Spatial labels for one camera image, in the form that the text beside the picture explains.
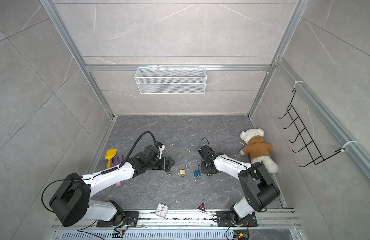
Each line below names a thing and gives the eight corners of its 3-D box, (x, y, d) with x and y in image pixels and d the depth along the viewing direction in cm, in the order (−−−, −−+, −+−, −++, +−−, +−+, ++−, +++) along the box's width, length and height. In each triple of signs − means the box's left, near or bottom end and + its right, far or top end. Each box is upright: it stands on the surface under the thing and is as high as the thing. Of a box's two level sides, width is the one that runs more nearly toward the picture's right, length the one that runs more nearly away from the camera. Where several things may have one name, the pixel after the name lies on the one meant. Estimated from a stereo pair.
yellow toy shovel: (102, 168, 93) (100, 166, 91) (109, 150, 102) (107, 148, 99) (111, 168, 93) (109, 166, 91) (117, 150, 102) (115, 148, 99)
